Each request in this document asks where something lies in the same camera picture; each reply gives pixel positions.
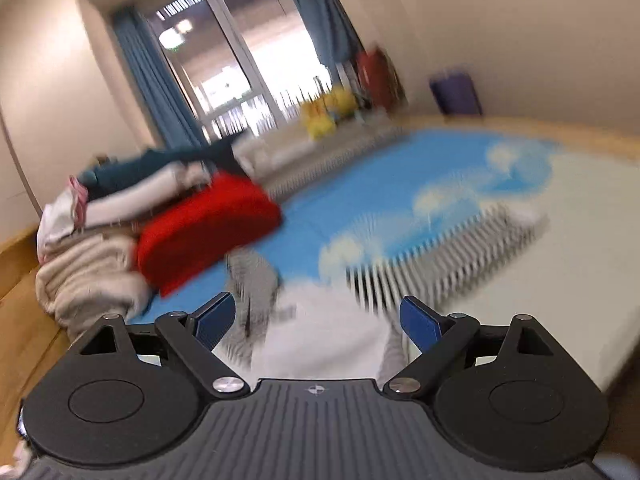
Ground black white striped garment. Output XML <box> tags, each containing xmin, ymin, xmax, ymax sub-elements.
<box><xmin>213</xmin><ymin>207</ymin><xmax>547</xmax><ymax>385</ymax></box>

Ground cream folded quilt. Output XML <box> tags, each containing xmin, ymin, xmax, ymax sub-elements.
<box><xmin>35</xmin><ymin>235</ymin><xmax>153</xmax><ymax>341</ymax></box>

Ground red folded blanket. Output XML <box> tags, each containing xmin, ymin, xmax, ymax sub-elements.
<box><xmin>136</xmin><ymin>172</ymin><xmax>282</xmax><ymax>297</ymax></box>

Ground blue white patterned bedsheet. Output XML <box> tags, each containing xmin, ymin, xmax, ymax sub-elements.
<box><xmin>124</xmin><ymin>127</ymin><xmax>640</xmax><ymax>396</ymax></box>

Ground white folded bedding stack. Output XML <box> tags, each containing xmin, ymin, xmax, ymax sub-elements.
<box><xmin>36</xmin><ymin>162</ymin><xmax>210</xmax><ymax>262</ymax></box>

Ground dark teal shark plush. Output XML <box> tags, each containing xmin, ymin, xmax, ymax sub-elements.
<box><xmin>77</xmin><ymin>136</ymin><xmax>247</xmax><ymax>200</ymax></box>

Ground left blue curtain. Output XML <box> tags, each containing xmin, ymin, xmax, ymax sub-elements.
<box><xmin>112</xmin><ymin>6</ymin><xmax>208</xmax><ymax>148</ymax></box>

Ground blue curtain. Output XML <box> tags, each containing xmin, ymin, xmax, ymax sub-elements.
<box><xmin>112</xmin><ymin>6</ymin><xmax>208</xmax><ymax>148</ymax></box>
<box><xmin>293</xmin><ymin>0</ymin><xmax>362</xmax><ymax>70</ymax></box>

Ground purple rolled mat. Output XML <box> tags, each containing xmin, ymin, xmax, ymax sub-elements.
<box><xmin>430</xmin><ymin>70</ymin><xmax>483</xmax><ymax>116</ymax></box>

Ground yellow plush toys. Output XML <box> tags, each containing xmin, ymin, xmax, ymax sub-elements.
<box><xmin>299</xmin><ymin>86</ymin><xmax>358</xmax><ymax>140</ymax></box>

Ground red cushion on sill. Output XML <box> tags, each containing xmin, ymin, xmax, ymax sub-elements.
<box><xmin>356</xmin><ymin>47</ymin><xmax>400</xmax><ymax>112</ymax></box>

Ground right blue curtain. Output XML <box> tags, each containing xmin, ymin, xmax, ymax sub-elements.
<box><xmin>293</xmin><ymin>0</ymin><xmax>362</xmax><ymax>70</ymax></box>

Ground window with white frame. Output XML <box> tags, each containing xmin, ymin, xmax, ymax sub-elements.
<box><xmin>138</xmin><ymin>0</ymin><xmax>331</xmax><ymax>141</ymax></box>

